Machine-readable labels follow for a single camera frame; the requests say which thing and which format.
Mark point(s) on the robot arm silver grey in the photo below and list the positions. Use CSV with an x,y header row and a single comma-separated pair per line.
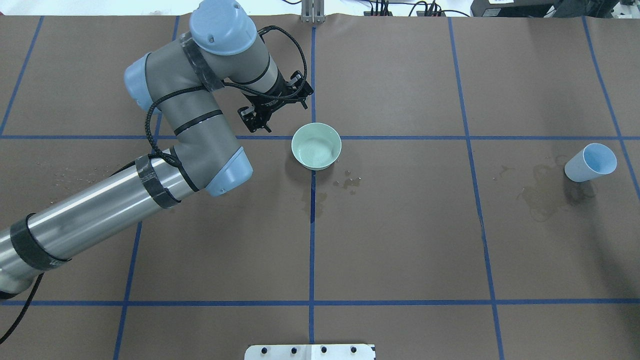
x,y
191,144

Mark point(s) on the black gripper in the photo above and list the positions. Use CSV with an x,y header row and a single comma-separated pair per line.
x,y
270,102

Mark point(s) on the aluminium post bracket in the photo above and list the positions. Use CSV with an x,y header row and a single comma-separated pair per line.
x,y
313,11

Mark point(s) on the light blue plastic cup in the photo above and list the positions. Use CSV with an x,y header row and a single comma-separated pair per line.
x,y
594,161

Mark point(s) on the mint green ceramic bowl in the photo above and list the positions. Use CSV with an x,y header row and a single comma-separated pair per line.
x,y
316,146

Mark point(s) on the white metal mounting plate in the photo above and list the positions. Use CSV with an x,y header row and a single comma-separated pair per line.
x,y
337,351

